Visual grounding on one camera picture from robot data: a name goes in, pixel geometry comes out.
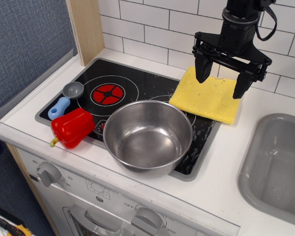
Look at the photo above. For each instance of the grey sink basin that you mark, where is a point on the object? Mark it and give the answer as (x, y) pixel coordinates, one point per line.
(267, 178)

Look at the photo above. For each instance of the yellow cloth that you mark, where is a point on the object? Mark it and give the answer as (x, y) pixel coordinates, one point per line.
(212, 99)

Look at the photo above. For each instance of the blue handled grey spoon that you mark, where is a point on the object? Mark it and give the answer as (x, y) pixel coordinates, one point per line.
(71, 91)

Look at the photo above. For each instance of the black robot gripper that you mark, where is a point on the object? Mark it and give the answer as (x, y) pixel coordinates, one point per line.
(233, 48)

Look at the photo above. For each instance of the white toy oven front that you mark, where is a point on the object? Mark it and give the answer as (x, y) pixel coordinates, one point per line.
(110, 209)

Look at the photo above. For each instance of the stainless steel bowl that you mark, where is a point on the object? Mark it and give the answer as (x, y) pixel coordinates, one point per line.
(148, 138)

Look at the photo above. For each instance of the yellow black object bottom left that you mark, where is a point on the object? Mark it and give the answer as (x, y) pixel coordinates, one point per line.
(14, 230)

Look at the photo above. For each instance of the red toy bell pepper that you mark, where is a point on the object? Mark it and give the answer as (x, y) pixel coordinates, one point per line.
(72, 128)

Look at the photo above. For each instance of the black toy stove top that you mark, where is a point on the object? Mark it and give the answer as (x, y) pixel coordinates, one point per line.
(109, 86)

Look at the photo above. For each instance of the grey right oven knob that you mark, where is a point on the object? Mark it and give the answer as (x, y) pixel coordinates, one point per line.
(146, 219)

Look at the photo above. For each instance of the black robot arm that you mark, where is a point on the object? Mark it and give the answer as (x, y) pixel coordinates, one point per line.
(249, 12)

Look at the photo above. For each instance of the light wooden post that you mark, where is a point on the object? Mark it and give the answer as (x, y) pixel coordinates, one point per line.
(87, 28)

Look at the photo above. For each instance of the grey oven knob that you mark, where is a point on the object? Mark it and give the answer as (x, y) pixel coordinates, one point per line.
(146, 219)
(48, 173)

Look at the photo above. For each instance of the grey oven door handle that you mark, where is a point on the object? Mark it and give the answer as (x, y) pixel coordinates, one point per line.
(87, 228)

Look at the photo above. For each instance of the grey left oven knob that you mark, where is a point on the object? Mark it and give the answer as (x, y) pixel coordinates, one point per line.
(48, 173)

